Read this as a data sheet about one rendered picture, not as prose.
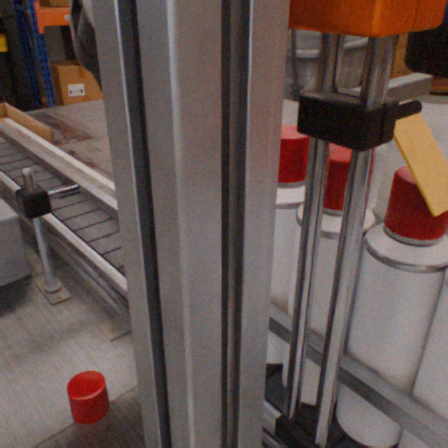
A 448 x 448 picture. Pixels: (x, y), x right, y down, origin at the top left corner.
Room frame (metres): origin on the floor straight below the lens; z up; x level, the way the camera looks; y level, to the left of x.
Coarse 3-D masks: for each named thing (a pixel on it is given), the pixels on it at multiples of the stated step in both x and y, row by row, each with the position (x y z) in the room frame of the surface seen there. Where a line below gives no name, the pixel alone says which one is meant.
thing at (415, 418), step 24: (24, 144) 0.65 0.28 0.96; (48, 168) 0.58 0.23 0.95; (96, 192) 0.48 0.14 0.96; (288, 336) 0.25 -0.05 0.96; (312, 336) 0.25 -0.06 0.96; (312, 360) 0.24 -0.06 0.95; (360, 384) 0.21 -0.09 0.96; (384, 384) 0.20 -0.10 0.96; (384, 408) 0.19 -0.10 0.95; (408, 408) 0.19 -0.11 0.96; (432, 432) 0.17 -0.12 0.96
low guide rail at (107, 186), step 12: (12, 120) 0.93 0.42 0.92; (24, 132) 0.85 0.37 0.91; (36, 144) 0.81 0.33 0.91; (48, 144) 0.79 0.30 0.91; (60, 156) 0.73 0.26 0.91; (72, 168) 0.70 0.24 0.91; (84, 168) 0.67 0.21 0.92; (96, 180) 0.64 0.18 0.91; (108, 180) 0.63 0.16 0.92; (108, 192) 0.61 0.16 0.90
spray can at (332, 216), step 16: (336, 160) 0.27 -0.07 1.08; (336, 176) 0.26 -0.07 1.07; (336, 192) 0.26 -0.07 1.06; (336, 208) 0.26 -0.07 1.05; (336, 224) 0.26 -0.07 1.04; (368, 224) 0.26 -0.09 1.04; (320, 240) 0.26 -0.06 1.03; (336, 240) 0.25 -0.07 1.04; (320, 256) 0.26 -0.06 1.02; (320, 272) 0.26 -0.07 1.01; (320, 288) 0.26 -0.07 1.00; (288, 304) 0.28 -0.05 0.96; (320, 304) 0.25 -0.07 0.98; (352, 304) 0.26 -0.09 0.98; (320, 320) 0.25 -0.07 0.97; (288, 352) 0.27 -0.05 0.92; (320, 368) 0.25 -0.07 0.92; (304, 384) 0.26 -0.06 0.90; (304, 400) 0.26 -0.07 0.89; (336, 400) 0.26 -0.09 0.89
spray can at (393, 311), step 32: (416, 192) 0.23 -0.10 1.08; (384, 224) 0.24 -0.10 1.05; (416, 224) 0.23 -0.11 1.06; (384, 256) 0.23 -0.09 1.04; (416, 256) 0.22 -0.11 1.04; (384, 288) 0.22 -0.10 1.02; (416, 288) 0.22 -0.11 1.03; (352, 320) 0.24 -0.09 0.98; (384, 320) 0.22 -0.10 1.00; (416, 320) 0.22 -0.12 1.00; (352, 352) 0.24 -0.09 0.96; (384, 352) 0.22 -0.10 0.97; (416, 352) 0.22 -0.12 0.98; (352, 416) 0.23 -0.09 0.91; (384, 416) 0.22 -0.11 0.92
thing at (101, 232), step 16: (0, 144) 0.89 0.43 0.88; (0, 160) 0.80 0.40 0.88; (16, 160) 0.80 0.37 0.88; (32, 160) 0.80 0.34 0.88; (16, 176) 0.73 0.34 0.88; (48, 176) 0.73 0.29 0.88; (64, 208) 0.61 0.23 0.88; (80, 208) 0.61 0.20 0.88; (96, 208) 0.61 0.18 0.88; (64, 224) 0.58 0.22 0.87; (80, 224) 0.56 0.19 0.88; (96, 224) 0.56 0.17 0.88; (112, 224) 0.56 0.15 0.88; (96, 240) 0.52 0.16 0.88; (112, 240) 0.52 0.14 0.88; (112, 256) 0.48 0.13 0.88; (272, 384) 0.28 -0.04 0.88; (272, 400) 0.26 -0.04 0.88; (336, 432) 0.23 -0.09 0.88
